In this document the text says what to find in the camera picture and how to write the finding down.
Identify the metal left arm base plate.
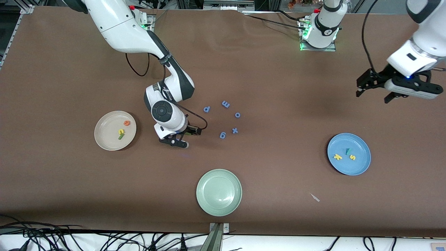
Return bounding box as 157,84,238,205
299,17,337,52

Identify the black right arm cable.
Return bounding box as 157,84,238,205
125,52,208,130

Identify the blue round plate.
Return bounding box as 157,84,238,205
327,133,371,176

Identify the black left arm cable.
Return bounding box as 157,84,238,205
362,0,380,72

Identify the black floor cable tangle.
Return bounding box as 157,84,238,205
0,214,209,251

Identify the metal table edge bracket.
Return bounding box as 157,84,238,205
200,222,230,251

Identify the beige round plate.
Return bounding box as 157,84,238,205
94,111,137,151

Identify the pale green round plate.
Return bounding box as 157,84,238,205
196,169,243,217

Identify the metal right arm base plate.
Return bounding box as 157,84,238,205
139,14,155,30

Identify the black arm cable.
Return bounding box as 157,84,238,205
125,52,208,130
362,0,380,72

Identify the black cable on table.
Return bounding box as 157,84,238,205
244,12,307,30

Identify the aluminium frame profile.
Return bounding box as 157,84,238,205
203,0,255,11

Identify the grey aluminium table rail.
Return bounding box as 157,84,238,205
0,4,35,68

